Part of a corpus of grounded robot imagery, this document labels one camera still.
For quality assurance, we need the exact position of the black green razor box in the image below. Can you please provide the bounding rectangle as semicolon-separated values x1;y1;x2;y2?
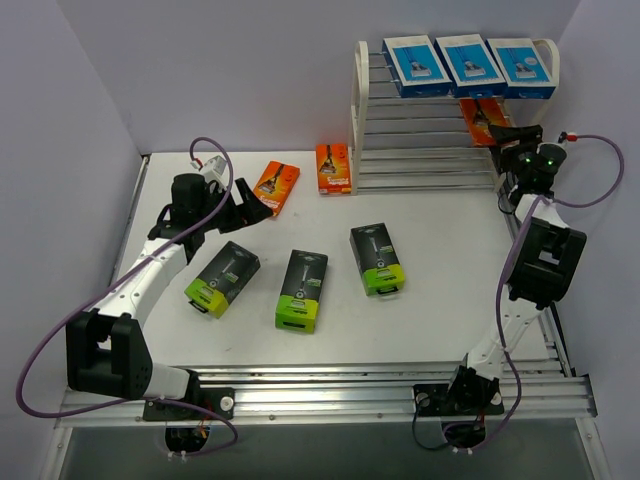
184;241;260;318
349;223;406;296
275;250;328;334

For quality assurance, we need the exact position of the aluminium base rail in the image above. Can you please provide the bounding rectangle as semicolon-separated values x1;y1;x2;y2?
54;363;599;429

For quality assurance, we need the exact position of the blue white Harry's razor box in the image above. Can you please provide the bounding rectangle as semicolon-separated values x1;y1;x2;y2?
435;34;507;99

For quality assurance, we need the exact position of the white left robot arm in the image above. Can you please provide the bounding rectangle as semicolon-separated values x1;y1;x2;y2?
65;173;272;419

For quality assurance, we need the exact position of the cream metal wire shelf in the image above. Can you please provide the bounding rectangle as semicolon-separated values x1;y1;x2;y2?
348;38;561;197

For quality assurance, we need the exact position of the orange Gillette razor box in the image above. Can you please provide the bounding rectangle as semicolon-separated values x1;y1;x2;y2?
459;98;511;147
253;161;300;216
315;144;352;195

